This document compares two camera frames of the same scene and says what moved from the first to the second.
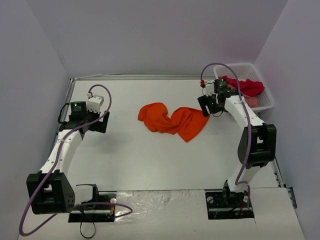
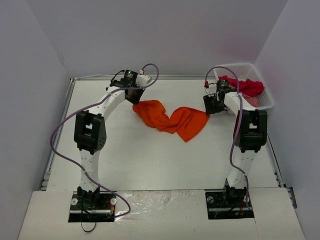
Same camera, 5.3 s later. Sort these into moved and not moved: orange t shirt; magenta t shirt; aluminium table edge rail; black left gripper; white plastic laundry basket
Moved: orange t shirt; black left gripper
Not moved: white plastic laundry basket; magenta t shirt; aluminium table edge rail
